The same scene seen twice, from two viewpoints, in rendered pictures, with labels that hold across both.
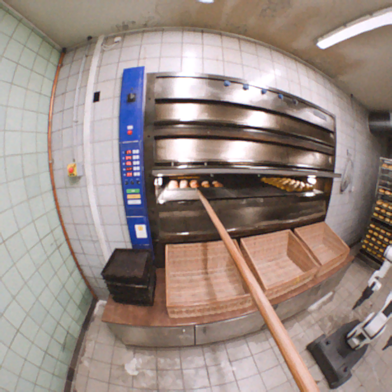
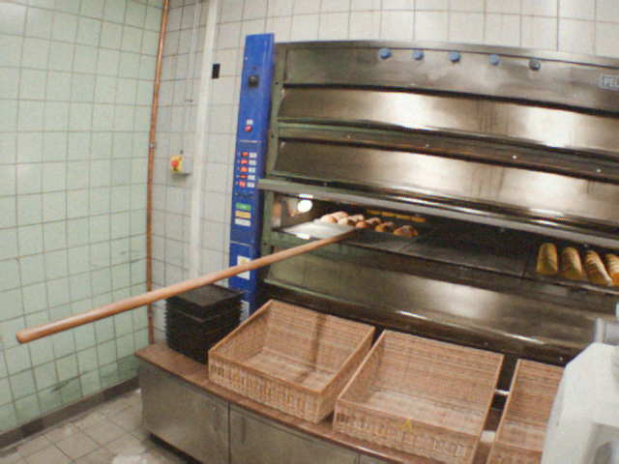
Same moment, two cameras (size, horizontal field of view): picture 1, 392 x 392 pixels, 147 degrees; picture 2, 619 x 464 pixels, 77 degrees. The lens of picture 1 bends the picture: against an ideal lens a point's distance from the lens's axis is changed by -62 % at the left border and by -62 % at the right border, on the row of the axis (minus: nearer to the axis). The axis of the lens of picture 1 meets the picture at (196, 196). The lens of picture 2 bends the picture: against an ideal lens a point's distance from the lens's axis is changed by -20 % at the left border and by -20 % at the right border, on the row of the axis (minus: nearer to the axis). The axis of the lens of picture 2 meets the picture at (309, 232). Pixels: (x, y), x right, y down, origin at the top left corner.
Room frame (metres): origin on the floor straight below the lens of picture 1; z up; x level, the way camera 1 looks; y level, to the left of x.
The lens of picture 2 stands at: (-0.72, -1.23, 1.63)
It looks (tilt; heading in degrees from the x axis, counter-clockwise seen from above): 11 degrees down; 37
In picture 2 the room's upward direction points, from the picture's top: 5 degrees clockwise
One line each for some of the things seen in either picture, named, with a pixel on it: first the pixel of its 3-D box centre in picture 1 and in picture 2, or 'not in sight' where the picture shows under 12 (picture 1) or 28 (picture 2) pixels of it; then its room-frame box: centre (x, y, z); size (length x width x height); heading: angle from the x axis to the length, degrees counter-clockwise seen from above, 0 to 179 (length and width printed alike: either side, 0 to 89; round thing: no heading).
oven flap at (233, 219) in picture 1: (268, 215); (450, 303); (1.10, -0.62, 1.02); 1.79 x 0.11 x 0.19; 98
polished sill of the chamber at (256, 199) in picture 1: (268, 198); (456, 270); (1.12, -0.62, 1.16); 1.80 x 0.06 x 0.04; 98
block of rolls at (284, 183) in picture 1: (287, 182); (582, 263); (1.62, -1.13, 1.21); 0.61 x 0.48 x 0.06; 8
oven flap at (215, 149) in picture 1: (274, 153); (467, 179); (1.10, -0.62, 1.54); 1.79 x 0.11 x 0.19; 98
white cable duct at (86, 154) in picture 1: (88, 168); (197, 166); (0.89, 0.76, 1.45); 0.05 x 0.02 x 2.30; 98
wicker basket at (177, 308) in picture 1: (207, 276); (291, 355); (0.75, -0.08, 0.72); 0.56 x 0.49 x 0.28; 98
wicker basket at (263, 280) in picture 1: (279, 261); (424, 392); (0.84, -0.67, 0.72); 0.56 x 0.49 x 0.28; 100
